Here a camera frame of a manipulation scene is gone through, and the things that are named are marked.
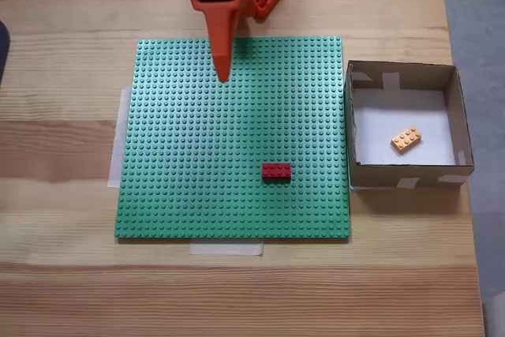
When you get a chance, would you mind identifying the yellow lego block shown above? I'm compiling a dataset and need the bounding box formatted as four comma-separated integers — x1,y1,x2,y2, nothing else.
390,125,423,156

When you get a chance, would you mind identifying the green lego baseplate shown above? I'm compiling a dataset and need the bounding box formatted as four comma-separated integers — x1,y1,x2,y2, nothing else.
113,36,352,242

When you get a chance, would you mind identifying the red lego block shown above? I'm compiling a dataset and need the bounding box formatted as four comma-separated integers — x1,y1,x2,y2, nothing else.
261,163,293,184

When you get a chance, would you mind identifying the open cardboard box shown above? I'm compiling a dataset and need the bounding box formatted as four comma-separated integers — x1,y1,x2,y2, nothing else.
343,59,475,193

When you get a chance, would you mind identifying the masking tape strip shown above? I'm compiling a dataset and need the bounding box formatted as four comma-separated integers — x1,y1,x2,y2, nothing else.
107,86,133,189
188,240,264,257

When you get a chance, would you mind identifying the white paper sheet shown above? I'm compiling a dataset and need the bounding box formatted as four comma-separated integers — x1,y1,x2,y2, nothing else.
352,90,458,167

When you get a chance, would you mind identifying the black object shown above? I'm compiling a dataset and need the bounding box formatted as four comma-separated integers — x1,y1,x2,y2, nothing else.
0,20,12,85

